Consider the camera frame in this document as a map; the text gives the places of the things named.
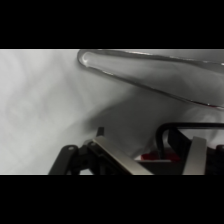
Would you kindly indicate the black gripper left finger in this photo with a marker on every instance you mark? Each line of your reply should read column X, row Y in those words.
column 113, row 156

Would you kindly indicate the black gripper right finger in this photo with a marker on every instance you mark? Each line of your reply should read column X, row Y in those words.
column 196, row 156

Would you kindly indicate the silver metal tongs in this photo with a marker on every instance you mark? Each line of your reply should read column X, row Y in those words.
column 133, row 71

